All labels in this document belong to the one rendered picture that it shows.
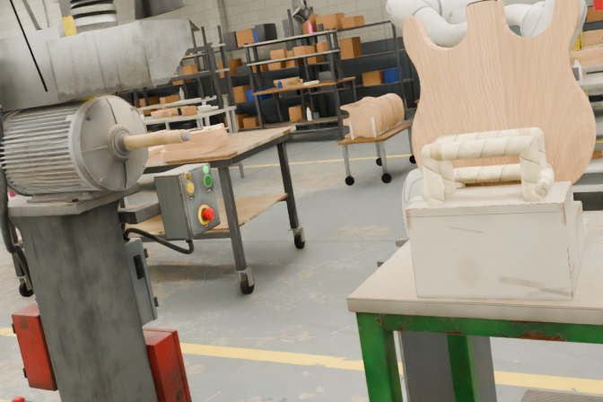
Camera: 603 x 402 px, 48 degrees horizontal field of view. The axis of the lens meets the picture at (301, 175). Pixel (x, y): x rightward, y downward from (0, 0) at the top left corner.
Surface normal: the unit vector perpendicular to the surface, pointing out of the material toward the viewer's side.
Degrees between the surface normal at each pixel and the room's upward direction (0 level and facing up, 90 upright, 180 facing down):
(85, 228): 90
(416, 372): 90
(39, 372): 90
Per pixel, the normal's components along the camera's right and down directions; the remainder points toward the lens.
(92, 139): 0.79, -0.07
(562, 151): -0.43, 0.23
